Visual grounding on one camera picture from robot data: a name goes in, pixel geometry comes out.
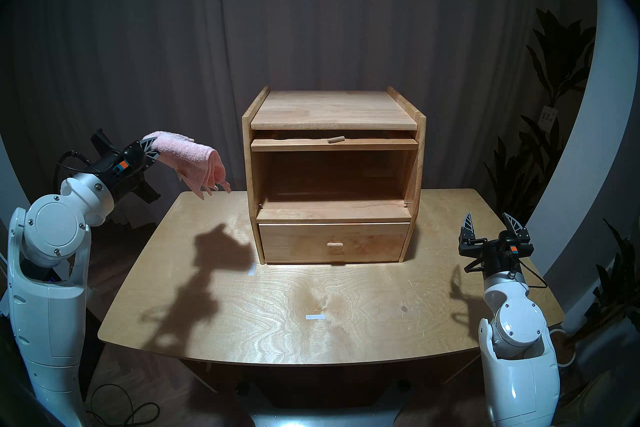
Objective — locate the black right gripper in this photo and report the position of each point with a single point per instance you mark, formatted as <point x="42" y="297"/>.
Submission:
<point x="500" y="261"/>

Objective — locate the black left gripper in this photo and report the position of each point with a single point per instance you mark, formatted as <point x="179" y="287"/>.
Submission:
<point x="125" y="171"/>

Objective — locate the pink towel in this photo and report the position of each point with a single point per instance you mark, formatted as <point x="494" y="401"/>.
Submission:
<point x="195" y="156"/>

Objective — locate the wooden flip door wavy window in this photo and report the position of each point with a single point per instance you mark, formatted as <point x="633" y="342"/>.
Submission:
<point x="380" y="144"/>

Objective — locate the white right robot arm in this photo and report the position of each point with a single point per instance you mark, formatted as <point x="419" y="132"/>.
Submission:
<point x="517" y="331"/>

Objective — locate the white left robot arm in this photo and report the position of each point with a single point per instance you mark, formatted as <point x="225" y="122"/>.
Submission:
<point x="50" y="311"/>

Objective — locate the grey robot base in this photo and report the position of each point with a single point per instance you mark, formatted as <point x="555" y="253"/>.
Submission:
<point x="325" y="418"/>

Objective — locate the wooden drawer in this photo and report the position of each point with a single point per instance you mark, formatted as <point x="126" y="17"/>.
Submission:
<point x="295" y="243"/>

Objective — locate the grey pleated curtain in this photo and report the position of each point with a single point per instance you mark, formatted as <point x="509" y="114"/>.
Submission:
<point x="150" y="31"/>

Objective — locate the white plant tag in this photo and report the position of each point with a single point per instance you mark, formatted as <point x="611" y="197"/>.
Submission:
<point x="548" y="119"/>

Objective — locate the plant in white pot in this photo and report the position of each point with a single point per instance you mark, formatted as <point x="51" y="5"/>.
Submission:
<point x="620" y="281"/>

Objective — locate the white curved arch panel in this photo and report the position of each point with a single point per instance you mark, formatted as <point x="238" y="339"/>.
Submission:
<point x="600" y="131"/>
<point x="10" y="181"/>

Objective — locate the wooden cabinet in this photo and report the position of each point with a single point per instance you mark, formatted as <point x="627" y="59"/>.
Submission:
<point x="332" y="111"/>

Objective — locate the tall dark leafy plant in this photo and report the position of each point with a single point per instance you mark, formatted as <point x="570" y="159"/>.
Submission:
<point x="565" y="51"/>

